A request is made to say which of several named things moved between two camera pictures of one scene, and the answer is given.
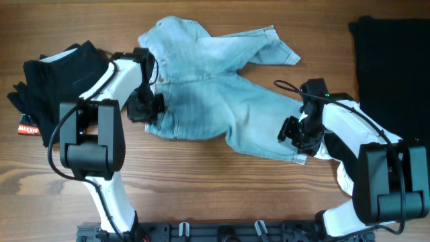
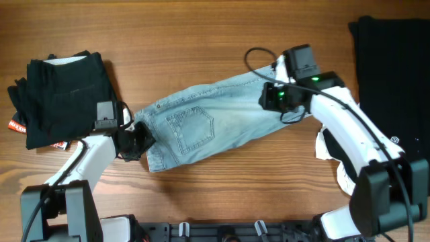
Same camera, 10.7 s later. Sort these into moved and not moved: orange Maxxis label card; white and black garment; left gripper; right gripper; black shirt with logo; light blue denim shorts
Moved: right gripper; light blue denim shorts; orange Maxxis label card; left gripper
Not moved: white and black garment; black shirt with logo
